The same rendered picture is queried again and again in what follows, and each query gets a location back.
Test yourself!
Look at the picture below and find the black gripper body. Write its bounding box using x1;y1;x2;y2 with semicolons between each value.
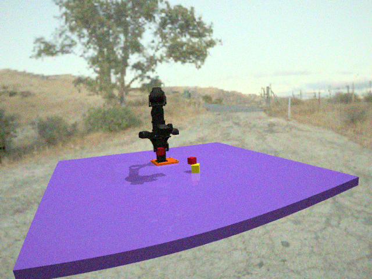
138;118;179;139

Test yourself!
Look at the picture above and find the yellow cube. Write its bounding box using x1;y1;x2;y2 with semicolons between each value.
191;163;200;173

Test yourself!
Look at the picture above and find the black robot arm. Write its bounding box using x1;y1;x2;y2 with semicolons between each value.
148;87;173;163

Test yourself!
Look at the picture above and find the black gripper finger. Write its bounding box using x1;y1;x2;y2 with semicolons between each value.
148;138;157;152
161;135;171;149

